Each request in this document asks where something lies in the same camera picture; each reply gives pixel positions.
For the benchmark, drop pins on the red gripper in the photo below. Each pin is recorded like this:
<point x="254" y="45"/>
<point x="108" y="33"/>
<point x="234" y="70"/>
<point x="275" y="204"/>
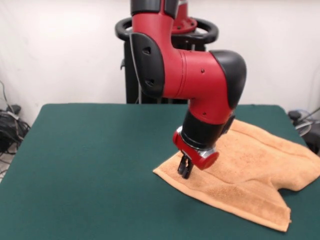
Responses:
<point x="197" y="158"/>

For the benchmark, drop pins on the tan terry towel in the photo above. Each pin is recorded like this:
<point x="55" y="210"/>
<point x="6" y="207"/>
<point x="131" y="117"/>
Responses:
<point x="250" y="170"/>

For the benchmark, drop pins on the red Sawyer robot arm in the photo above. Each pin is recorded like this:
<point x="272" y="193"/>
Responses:
<point x="200" y="80"/>

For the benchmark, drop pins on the dark green table cloth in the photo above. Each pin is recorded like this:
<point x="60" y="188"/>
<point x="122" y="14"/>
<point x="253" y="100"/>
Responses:
<point x="75" y="162"/>

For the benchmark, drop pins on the black floor object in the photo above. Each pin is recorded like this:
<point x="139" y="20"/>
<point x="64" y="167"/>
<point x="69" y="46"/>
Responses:
<point x="313" y="141"/>

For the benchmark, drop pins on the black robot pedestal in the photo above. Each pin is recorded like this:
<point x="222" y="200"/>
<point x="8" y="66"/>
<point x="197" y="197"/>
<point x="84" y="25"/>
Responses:
<point x="127" y="75"/>

